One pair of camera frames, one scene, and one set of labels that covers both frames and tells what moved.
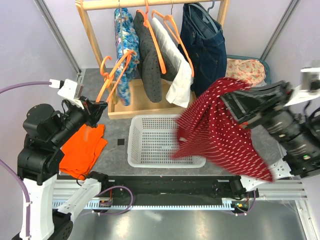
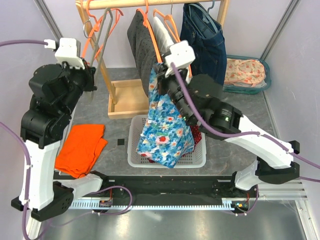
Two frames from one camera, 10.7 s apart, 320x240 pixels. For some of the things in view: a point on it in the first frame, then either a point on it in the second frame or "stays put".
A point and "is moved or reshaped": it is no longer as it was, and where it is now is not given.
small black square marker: (120, 141) stays put
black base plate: (167, 187) stays put
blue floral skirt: (128, 53) → (166, 135)
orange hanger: (147, 23) stays put
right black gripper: (248, 106) → (163, 80)
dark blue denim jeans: (202, 39) stays put
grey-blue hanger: (206, 18) stays put
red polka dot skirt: (209, 131) is moved or reshaped
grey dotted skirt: (150, 66) stays put
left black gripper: (92, 109) → (89, 72)
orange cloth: (81, 151) stays put
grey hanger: (119, 7) → (110, 9)
